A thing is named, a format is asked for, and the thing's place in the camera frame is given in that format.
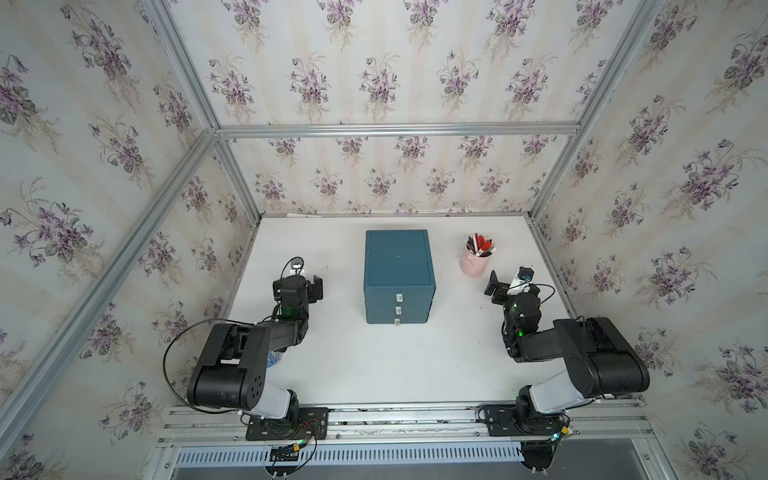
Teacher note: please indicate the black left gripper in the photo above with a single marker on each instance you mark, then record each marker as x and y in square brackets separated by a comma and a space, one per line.
[314, 288]

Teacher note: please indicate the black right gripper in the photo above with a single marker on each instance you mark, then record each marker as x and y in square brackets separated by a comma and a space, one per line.
[496, 289]

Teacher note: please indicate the teal three-drawer cabinet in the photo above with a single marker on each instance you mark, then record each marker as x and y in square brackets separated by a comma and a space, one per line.
[399, 282]

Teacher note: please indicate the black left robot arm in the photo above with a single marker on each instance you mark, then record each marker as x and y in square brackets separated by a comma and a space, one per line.
[230, 373]

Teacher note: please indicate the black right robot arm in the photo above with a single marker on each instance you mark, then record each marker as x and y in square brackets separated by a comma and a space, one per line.
[598, 359]

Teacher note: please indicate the pink pen cup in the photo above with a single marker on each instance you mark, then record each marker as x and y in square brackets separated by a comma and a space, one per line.
[473, 265]

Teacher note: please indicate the red and black pens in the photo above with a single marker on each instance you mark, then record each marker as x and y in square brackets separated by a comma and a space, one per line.
[480, 246]

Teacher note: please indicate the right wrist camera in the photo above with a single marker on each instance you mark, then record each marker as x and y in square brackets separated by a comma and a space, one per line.
[523, 278]

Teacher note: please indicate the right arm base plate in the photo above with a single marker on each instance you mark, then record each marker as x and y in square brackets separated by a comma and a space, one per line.
[509, 420]

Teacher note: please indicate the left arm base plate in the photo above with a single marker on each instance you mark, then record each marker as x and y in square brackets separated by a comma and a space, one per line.
[304, 424]

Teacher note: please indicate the aluminium front rail frame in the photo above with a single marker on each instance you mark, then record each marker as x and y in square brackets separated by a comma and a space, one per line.
[390, 434]

